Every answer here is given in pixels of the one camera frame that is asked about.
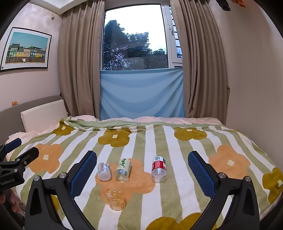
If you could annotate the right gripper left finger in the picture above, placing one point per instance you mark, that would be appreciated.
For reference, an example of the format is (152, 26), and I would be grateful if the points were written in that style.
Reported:
(40, 209)

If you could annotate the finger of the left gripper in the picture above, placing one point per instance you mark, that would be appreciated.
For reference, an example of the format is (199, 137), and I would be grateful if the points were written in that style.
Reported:
(12, 145)
(26, 158)

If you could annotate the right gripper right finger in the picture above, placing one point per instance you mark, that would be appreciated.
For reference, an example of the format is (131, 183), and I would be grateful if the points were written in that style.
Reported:
(243, 212)

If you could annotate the clear orange label cup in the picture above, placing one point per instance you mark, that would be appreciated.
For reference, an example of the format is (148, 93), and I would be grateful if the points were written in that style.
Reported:
(115, 198)

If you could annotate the blue white label cup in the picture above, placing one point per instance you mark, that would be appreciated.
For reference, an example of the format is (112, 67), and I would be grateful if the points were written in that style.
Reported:
(104, 171)

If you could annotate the green label clear cup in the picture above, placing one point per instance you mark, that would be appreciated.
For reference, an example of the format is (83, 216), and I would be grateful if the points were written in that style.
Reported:
(123, 170)

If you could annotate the red label clear cup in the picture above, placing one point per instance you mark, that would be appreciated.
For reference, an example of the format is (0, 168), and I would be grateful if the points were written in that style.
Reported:
(159, 170)

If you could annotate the left hand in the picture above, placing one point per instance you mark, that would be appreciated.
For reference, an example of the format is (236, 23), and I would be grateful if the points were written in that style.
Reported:
(12, 197)

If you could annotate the grey headboard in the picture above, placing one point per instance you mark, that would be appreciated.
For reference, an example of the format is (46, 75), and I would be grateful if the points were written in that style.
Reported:
(11, 121)

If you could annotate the cream pillow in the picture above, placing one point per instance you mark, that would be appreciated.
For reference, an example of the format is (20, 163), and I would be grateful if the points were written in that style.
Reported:
(42, 117)

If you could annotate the small orange object on headboard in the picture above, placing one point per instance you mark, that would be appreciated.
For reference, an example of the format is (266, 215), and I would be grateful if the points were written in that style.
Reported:
(14, 103)

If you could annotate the floral striped blanket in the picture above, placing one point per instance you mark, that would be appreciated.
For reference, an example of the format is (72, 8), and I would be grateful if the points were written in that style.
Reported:
(179, 201)

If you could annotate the framed houses picture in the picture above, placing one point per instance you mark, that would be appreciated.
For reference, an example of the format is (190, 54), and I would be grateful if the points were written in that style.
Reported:
(25, 49)

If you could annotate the blue window cloth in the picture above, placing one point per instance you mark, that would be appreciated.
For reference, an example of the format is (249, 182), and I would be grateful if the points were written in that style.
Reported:
(136, 93)

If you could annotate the left beige curtain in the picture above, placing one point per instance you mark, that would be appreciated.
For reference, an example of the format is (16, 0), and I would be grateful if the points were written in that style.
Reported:
(79, 51)

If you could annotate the beige curtain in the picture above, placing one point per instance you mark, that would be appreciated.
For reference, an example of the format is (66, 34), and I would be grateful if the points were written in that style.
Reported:
(79, 51)
(205, 86)

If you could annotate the right beige curtain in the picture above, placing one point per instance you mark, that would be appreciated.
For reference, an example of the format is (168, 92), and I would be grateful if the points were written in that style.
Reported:
(205, 86)

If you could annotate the window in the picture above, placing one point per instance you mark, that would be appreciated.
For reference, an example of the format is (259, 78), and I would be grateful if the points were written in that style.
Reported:
(140, 35)

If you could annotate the black hanging item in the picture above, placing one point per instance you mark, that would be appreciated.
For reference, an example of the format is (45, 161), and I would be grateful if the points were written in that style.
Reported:
(224, 5)

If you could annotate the orange hanging item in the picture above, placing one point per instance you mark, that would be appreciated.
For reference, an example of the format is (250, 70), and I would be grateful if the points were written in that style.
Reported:
(241, 3)

